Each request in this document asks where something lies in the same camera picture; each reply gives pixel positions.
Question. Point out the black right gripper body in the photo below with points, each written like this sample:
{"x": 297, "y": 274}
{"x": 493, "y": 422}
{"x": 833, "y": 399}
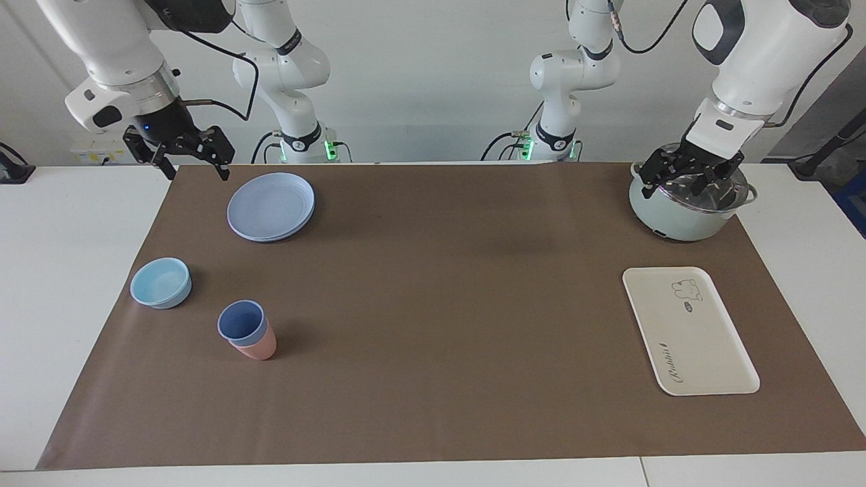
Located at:
{"x": 162, "y": 125}

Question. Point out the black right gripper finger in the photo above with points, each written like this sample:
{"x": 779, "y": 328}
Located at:
{"x": 166, "y": 166}
{"x": 220, "y": 152}

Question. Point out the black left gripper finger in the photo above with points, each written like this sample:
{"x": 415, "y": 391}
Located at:
{"x": 659, "y": 169}
{"x": 720, "y": 177}

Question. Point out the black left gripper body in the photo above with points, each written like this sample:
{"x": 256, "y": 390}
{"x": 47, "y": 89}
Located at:
{"x": 697, "y": 157}

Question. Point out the blue plastic cup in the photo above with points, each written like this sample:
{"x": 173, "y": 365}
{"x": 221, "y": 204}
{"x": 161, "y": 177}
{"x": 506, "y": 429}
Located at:
{"x": 241, "y": 321}

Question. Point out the pink plastic cup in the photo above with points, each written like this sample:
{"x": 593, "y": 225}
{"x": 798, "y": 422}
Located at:
{"x": 260, "y": 348}

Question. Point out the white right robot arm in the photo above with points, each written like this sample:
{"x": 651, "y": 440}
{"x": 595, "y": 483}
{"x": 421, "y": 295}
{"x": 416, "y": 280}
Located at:
{"x": 115, "y": 47}

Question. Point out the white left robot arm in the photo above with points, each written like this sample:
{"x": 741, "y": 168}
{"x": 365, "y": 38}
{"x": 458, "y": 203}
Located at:
{"x": 764, "y": 54}

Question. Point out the white tray with bear print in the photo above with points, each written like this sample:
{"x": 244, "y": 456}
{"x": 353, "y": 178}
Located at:
{"x": 690, "y": 331}

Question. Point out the glass pot lid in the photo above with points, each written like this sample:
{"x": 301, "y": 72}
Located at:
{"x": 697, "y": 196}

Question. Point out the pale green cooking pot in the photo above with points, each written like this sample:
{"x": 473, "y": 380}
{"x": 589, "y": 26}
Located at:
{"x": 670, "y": 220}

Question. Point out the lavender plate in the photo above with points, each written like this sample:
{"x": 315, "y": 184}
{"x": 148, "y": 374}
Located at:
{"x": 270, "y": 206}

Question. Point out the black stand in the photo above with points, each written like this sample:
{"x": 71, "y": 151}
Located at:
{"x": 822, "y": 149}

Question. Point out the light blue bowl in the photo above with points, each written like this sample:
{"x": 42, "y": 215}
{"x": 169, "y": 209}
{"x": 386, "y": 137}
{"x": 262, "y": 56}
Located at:
{"x": 160, "y": 283}

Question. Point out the blue crate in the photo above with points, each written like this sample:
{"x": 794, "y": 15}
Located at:
{"x": 854, "y": 203}

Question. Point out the brown table mat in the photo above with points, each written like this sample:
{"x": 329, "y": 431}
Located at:
{"x": 440, "y": 304}

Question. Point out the white wall socket box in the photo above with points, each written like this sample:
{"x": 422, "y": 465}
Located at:
{"x": 91, "y": 152}

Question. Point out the black clamp mount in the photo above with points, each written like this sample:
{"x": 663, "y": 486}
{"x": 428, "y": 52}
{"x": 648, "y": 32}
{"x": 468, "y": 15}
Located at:
{"x": 13, "y": 169}

